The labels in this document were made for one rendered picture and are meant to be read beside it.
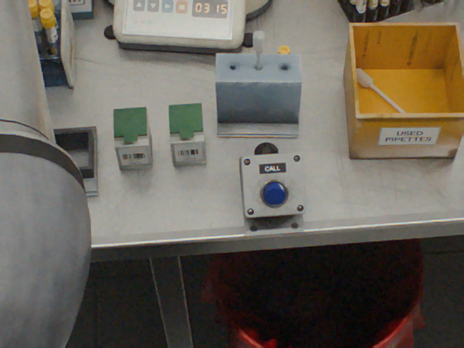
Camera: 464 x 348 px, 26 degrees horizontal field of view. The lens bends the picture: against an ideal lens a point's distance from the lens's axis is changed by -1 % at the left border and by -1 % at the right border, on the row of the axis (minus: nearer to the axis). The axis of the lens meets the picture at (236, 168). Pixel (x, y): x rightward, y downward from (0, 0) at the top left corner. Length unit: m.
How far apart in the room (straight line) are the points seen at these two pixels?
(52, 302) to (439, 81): 0.89
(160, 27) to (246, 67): 0.16
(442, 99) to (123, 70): 0.41
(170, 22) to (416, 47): 0.31
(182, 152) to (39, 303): 0.74
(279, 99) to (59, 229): 0.73
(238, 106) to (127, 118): 0.13
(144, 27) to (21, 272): 0.85
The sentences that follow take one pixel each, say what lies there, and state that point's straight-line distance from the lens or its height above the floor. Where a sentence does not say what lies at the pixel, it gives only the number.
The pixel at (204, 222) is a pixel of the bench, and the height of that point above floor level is 0.87.
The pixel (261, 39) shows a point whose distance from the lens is 1.11.
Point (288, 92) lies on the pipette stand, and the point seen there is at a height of 0.95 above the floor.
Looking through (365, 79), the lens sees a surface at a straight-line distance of 1.25.
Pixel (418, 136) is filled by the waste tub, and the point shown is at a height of 0.93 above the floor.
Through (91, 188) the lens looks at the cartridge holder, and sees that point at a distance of 1.19.
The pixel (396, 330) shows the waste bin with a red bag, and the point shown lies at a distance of 1.60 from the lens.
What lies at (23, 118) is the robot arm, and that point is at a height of 1.49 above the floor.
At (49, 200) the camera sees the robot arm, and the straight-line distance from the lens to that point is 0.48.
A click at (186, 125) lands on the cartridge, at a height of 0.94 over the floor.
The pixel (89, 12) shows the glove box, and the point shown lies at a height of 0.89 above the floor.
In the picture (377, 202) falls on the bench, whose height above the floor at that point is 0.88.
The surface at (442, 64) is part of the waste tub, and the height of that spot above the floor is 0.89.
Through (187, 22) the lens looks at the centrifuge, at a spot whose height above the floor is 0.92.
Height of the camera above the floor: 1.93
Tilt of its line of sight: 61 degrees down
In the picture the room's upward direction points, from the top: 1 degrees counter-clockwise
